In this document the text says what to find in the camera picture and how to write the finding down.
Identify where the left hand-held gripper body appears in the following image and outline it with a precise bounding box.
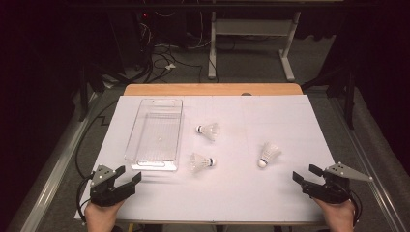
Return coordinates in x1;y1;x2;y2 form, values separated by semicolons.
89;164;136;207

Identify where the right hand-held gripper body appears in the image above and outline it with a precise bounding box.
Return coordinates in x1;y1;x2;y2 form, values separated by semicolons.
304;161;374;205

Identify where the white feather shuttlecock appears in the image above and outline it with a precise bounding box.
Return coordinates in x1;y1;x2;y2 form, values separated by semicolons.
189;152;217;172
195;122;220;142
256;141;282;169

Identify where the clear plastic bin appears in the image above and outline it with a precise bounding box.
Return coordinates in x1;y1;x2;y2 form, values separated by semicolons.
124;98;184;172

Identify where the person's left hand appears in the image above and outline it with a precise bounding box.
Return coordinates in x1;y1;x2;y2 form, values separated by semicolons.
84;199;126;232

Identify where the person's right hand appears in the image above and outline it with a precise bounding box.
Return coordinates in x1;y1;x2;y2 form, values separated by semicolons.
313;197;356;232

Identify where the white table cover sheet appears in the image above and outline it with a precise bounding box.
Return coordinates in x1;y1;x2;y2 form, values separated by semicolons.
74;95;356;225

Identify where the black stand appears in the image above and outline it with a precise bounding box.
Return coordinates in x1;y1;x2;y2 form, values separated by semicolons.
76;61;107;123
301;62;357;131

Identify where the wooden table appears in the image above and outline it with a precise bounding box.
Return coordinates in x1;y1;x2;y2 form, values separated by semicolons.
123;82;304;97

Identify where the black equipment case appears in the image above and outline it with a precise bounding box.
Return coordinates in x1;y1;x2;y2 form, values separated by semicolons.
129;8;156;66

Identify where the white metal stand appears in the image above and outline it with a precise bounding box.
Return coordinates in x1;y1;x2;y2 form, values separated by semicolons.
207;11;303;82

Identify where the left hand-held gripper cable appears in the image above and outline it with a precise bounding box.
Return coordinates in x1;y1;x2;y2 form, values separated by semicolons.
75;176;95;225

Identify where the hand-held gripper cable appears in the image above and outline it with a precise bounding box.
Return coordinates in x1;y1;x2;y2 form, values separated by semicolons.
75;176;95;225
346;188;363;226

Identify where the right hand-held gripper cable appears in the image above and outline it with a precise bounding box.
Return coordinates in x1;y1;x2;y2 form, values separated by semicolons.
346;188;363;226

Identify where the long black floor cable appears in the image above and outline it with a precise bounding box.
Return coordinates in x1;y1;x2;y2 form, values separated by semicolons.
74;100;119;180

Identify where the aluminium rail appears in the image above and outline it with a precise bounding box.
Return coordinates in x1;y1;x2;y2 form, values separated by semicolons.
328;96;410;232
17;91;101;232

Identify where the tangle of black floor cables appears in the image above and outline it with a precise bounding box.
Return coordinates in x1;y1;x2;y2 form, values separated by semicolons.
138;22;207;85

